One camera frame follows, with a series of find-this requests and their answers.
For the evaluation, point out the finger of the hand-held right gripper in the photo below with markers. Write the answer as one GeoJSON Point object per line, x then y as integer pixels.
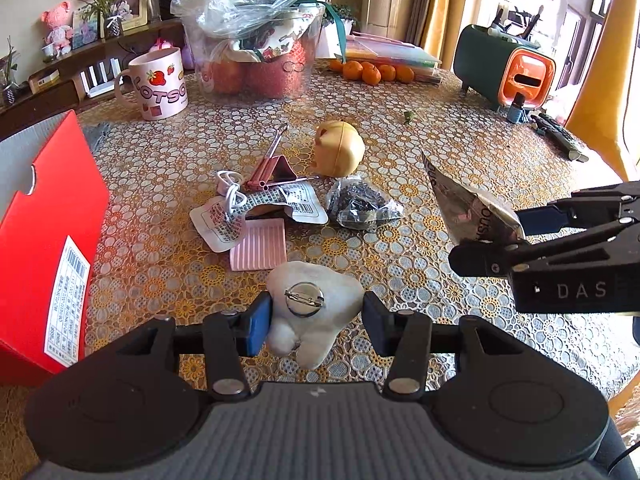
{"type": "Point", "coordinates": [475, 260]}
{"type": "Point", "coordinates": [542, 220]}

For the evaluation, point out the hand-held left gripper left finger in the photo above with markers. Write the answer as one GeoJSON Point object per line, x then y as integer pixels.
{"type": "Point", "coordinates": [257, 325]}

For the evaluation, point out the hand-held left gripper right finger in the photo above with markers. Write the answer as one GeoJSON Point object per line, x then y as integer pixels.
{"type": "Point", "coordinates": [372, 320]}

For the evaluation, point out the white tooth plush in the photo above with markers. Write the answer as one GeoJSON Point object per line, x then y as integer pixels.
{"type": "Point", "coordinates": [320, 330]}

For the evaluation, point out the silver foil packet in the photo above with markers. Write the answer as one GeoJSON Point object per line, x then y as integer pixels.
{"type": "Point", "coordinates": [465, 205]}

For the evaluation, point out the pink ribbed tray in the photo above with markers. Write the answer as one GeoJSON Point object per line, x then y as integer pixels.
{"type": "Point", "coordinates": [260, 247]}

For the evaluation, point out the white printed sachet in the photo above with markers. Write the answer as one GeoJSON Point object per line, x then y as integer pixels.
{"type": "Point", "coordinates": [215, 225]}
{"type": "Point", "coordinates": [305, 205]}
{"type": "Point", "coordinates": [265, 200]}

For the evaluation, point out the red cardboard box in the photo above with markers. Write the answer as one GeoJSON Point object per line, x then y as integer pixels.
{"type": "Point", "coordinates": [50, 210]}

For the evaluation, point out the lace-covered desktop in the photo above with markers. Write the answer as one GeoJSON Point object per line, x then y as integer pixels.
{"type": "Point", "coordinates": [400, 270]}

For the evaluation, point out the black remote control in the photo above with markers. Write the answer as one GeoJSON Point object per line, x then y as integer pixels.
{"type": "Point", "coordinates": [560, 135]}

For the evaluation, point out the small blue bottle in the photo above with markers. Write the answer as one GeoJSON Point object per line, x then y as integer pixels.
{"type": "Point", "coordinates": [516, 110]}

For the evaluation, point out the bag of black screws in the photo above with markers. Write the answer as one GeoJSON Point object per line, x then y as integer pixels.
{"type": "Point", "coordinates": [362, 202]}

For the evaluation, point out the yellow chair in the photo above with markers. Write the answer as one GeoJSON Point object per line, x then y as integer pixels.
{"type": "Point", "coordinates": [610, 85]}

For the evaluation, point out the small green leaf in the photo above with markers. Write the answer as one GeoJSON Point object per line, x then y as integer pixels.
{"type": "Point", "coordinates": [410, 117]}

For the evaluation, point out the green and orange desk organizer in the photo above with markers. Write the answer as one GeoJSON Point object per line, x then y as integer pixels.
{"type": "Point", "coordinates": [480, 60]}

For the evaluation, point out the yellow pig toy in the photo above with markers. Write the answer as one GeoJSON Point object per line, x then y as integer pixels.
{"type": "Point", "coordinates": [342, 150]}

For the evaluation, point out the orange mandarin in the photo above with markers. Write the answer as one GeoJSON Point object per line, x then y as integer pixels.
{"type": "Point", "coordinates": [352, 69]}
{"type": "Point", "coordinates": [371, 75]}
{"type": "Point", "coordinates": [336, 65]}
{"type": "Point", "coordinates": [404, 74]}
{"type": "Point", "coordinates": [386, 71]}

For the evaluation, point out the stack of colourful folders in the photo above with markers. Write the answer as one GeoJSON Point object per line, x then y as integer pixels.
{"type": "Point", "coordinates": [395, 50]}

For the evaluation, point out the yellow curtain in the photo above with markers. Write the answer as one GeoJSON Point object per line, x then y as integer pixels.
{"type": "Point", "coordinates": [450, 5]}

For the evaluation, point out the clear plastic tub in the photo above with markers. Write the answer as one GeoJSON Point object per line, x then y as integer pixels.
{"type": "Point", "coordinates": [300, 85]}

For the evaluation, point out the grey cloth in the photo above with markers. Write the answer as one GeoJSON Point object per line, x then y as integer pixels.
{"type": "Point", "coordinates": [97, 135]}

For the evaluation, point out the pink strawberry mug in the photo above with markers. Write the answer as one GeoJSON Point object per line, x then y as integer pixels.
{"type": "Point", "coordinates": [160, 95]}

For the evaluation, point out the teal ribbon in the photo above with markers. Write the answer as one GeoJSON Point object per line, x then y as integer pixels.
{"type": "Point", "coordinates": [341, 35]}

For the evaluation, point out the small plant in white pot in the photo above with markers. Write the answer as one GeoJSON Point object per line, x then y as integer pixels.
{"type": "Point", "coordinates": [330, 35]}

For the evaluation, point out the white router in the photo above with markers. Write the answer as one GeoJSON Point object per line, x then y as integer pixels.
{"type": "Point", "coordinates": [100, 77]}

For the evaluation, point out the purple toy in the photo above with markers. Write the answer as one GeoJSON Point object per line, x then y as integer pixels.
{"type": "Point", "coordinates": [162, 45]}

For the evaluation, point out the wooden cabinet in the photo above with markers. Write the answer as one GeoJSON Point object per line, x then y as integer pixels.
{"type": "Point", "coordinates": [50, 105]}

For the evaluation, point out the yellow and white small box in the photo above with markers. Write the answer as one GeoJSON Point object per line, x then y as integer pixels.
{"type": "Point", "coordinates": [45, 81]}

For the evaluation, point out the crumpled clear plastic bag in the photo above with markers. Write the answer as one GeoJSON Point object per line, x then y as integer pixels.
{"type": "Point", "coordinates": [250, 0]}

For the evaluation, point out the potted green plant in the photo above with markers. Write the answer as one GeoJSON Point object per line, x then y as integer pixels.
{"type": "Point", "coordinates": [112, 25]}

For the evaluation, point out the black speaker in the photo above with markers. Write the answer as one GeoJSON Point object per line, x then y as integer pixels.
{"type": "Point", "coordinates": [169, 2]}

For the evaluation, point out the white slim bottle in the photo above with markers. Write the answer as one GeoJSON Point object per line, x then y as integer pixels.
{"type": "Point", "coordinates": [154, 5]}

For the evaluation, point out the colourful picture card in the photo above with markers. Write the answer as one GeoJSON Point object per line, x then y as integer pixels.
{"type": "Point", "coordinates": [86, 30]}

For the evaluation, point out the small white cup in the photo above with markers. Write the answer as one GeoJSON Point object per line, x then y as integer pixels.
{"type": "Point", "coordinates": [49, 51]}

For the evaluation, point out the leafy plant in dark pot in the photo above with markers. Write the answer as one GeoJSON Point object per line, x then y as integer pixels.
{"type": "Point", "coordinates": [9, 85]}

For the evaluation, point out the pink teddy bear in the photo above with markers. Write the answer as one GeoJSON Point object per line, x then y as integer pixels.
{"type": "Point", "coordinates": [57, 30]}

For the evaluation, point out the cream photo frame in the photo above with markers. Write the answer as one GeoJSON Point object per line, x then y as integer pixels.
{"type": "Point", "coordinates": [135, 10]}

